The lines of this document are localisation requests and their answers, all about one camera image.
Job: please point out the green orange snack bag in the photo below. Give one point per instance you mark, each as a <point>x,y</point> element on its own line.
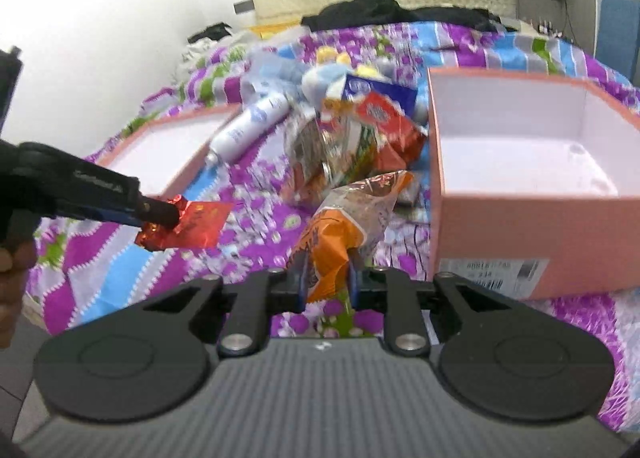
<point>324,157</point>

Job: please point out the orange clear snack bag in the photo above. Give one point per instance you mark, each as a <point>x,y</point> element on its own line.
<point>353,216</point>

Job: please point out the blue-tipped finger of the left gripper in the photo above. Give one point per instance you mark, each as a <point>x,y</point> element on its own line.
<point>155,211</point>

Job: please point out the pink cardboard box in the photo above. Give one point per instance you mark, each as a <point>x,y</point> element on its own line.
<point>534,183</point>

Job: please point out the blue snack packet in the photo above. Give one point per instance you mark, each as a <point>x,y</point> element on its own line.
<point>357,88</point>

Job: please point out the floral purple bedspread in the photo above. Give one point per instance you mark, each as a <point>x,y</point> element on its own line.
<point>89,269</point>

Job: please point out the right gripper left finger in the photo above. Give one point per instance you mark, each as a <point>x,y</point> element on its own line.
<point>252,304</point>

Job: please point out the white spray bottle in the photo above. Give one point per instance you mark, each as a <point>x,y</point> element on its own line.
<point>232,141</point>

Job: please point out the black clothing pile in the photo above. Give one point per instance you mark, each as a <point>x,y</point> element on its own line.
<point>357,13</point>

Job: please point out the red foil snack packet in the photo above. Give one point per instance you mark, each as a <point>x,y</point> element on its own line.
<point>199,226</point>

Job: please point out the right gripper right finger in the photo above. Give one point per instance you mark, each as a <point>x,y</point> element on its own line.
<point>391,293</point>

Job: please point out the red label dried tofu pack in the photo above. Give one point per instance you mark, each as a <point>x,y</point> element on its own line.
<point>400,141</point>

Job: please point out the person's left hand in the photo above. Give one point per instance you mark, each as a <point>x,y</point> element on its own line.
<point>15,267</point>

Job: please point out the pink box lid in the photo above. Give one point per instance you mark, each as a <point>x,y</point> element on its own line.
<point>166,154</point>

